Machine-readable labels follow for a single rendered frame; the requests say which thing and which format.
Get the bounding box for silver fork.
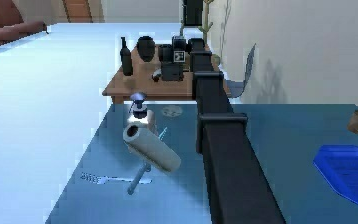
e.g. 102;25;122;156
79;171;153;186

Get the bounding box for tan flowered coaster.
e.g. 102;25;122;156
161;104;183;119

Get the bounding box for grey paper towel roll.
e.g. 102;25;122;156
122;121;183;175

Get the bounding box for blue glass table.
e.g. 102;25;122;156
44;102;358;224

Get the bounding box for blue spray bottle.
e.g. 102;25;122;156
128;92;149;120

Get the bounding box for tan house plant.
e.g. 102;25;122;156
198;0;221;67

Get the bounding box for black framed picture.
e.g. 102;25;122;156
182;0;204;27

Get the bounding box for black vase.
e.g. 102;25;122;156
136;35;156;64

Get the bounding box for blue tray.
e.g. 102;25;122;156
312;143;358;212

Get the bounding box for red sofa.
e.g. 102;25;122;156
0;0;50;57

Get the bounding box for black bottle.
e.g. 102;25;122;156
119;36;134;77

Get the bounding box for brown wooden table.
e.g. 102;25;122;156
101;43;233;105

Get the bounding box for grey paper towel holder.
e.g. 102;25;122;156
126;161;153;196

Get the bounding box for grey curved chair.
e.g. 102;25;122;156
226;42;257;99

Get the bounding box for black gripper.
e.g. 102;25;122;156
151;43;185;83

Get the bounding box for brown wooden door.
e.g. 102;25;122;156
61;0;94;24

